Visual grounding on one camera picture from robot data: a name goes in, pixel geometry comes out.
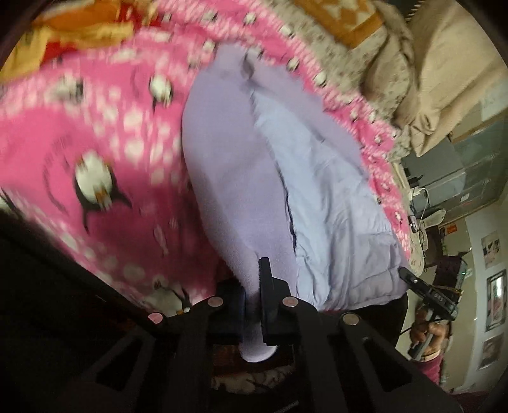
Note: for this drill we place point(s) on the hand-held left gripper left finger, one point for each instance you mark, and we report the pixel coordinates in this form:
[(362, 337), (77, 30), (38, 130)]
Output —
[(234, 313)]

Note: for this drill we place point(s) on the glass cabinet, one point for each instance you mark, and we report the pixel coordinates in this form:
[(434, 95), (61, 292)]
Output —
[(468, 166)]

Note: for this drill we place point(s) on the wall poster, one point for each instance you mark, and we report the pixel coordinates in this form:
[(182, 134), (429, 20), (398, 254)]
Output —
[(491, 351), (491, 249), (497, 300)]

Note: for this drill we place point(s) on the lilac fleece padded jacket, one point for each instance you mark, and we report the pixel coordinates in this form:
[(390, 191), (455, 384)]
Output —
[(238, 178)]

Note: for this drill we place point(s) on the orange checkered cushion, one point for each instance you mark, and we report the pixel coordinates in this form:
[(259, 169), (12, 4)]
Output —
[(349, 20)]

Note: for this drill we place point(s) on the floral bed sheet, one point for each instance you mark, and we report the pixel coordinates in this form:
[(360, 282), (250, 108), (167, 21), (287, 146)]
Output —
[(357, 59)]

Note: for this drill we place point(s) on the orange cartoon print blanket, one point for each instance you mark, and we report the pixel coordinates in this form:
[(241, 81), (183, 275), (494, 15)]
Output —
[(79, 35)]

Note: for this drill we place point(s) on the pink penguin print blanket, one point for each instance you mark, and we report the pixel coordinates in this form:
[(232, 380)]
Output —
[(131, 166)]

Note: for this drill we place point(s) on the person's right hand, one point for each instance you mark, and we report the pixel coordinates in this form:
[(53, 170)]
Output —
[(438, 337)]

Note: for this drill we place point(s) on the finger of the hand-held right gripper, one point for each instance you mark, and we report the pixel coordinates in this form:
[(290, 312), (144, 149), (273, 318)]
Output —
[(407, 274)]

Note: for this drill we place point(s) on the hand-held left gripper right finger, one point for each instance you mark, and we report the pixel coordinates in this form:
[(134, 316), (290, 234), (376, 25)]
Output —
[(265, 301)]

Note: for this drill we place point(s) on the beige garment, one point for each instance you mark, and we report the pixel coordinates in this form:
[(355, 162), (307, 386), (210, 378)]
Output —
[(393, 24)]

